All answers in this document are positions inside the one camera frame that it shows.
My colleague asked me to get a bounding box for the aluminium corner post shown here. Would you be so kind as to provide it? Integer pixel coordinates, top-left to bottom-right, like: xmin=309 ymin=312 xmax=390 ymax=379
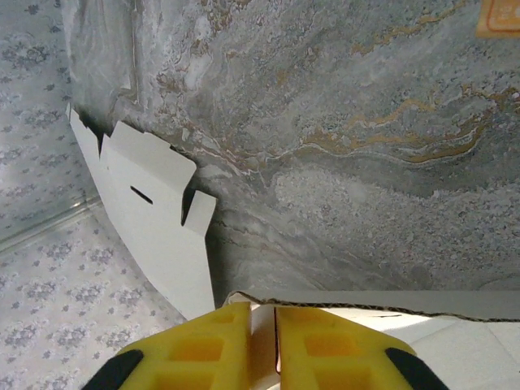
xmin=0 ymin=193 xmax=102 ymax=255

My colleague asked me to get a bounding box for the white cardboard box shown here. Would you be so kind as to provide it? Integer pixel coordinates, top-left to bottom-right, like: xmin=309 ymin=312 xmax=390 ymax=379
xmin=222 ymin=288 xmax=520 ymax=390
xmin=66 ymin=102 xmax=218 ymax=323

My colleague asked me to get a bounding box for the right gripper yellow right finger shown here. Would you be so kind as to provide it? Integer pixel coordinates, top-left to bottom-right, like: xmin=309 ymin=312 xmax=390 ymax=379
xmin=274 ymin=306 xmax=450 ymax=390

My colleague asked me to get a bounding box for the small orange tag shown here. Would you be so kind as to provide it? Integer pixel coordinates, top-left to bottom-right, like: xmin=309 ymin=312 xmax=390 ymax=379
xmin=474 ymin=0 xmax=520 ymax=39

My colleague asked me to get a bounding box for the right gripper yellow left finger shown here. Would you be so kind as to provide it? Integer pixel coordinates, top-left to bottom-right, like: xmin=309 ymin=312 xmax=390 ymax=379
xmin=80 ymin=301 xmax=253 ymax=390

